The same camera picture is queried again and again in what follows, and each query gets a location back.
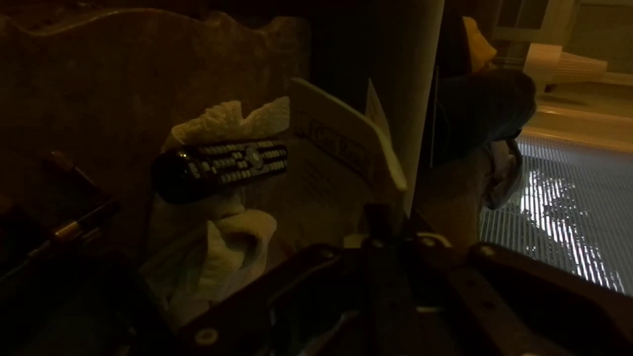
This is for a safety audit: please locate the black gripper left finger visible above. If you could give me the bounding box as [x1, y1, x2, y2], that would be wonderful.
[176, 204, 398, 356]

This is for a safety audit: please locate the black remote control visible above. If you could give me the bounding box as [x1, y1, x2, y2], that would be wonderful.
[149, 137, 293, 206]

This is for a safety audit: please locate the wide window blind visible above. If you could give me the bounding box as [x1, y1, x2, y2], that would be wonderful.
[479, 137, 633, 299]

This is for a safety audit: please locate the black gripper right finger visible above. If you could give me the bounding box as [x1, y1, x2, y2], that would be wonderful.
[394, 234, 633, 356]

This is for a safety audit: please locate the dark throw blanket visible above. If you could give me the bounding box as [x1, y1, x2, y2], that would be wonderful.
[434, 66, 540, 214]

